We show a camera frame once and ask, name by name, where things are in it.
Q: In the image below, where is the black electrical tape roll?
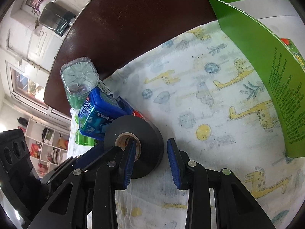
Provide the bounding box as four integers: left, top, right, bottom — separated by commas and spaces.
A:
104, 115, 164, 179

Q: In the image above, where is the blue gum box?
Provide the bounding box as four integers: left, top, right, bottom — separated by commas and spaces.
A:
78, 87, 132, 141

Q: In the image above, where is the clear green-label bottle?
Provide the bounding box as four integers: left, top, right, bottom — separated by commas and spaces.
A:
60, 57, 99, 110

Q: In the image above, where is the white storage shelf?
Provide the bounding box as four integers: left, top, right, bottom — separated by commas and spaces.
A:
25, 118, 69, 178

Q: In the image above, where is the green small bottle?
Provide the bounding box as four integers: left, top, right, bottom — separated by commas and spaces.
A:
75, 114, 99, 147

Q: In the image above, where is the patterned giraffe cloth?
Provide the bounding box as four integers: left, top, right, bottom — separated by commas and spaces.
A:
66, 20, 305, 229

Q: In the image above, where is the purple potted plant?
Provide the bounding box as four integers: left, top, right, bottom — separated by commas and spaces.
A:
31, 0, 55, 30

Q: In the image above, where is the green and white cardboard box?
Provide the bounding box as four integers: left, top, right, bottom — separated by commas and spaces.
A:
209, 0, 304, 158

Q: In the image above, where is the dark wall-mounted dispenser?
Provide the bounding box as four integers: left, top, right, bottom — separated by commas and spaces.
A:
38, 2, 76, 36

